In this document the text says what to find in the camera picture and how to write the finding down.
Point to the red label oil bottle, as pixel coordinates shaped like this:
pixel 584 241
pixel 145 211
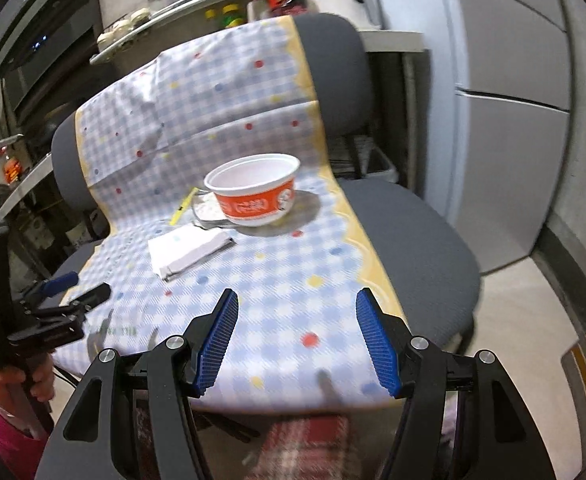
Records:
pixel 13 167

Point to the white packet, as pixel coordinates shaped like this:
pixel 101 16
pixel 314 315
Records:
pixel 188 252

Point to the metal corner shelf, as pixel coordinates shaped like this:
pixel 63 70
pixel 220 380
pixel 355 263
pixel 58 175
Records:
pixel 173 15

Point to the black range hood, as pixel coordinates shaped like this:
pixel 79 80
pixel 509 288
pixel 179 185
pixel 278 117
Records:
pixel 38 35

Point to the grey office chair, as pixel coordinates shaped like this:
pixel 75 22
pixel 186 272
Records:
pixel 413 240

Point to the red plaid trousers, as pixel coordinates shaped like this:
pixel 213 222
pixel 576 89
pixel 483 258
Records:
pixel 303 450

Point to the red instant noodle bowl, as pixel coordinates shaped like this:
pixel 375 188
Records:
pixel 253 205

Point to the white lidded spice jar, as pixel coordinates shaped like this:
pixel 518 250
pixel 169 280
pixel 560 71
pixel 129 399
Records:
pixel 140 16
pixel 106 37
pixel 121 27

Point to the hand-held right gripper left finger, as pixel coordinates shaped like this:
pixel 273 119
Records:
pixel 218 345

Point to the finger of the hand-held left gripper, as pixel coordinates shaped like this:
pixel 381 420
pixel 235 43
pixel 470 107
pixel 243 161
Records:
pixel 58 282
pixel 93 295

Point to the person's left hand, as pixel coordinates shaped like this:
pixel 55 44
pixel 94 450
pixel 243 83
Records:
pixel 40 380

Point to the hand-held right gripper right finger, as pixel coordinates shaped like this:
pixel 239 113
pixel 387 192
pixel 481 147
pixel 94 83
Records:
pixel 378 345

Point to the yellow printed clear wrapper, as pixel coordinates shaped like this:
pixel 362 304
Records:
pixel 200 210

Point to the white refrigerator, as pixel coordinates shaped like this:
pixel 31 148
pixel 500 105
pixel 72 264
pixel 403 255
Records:
pixel 503 135

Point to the person's left forearm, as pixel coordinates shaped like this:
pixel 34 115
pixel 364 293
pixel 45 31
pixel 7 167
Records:
pixel 3 435

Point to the dark bottle yellow cap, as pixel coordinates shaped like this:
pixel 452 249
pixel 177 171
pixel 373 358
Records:
pixel 211 15

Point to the green label bottle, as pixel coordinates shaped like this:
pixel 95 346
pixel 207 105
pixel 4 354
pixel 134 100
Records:
pixel 231 16

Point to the checked dotted chair cloth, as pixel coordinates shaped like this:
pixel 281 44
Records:
pixel 273 270

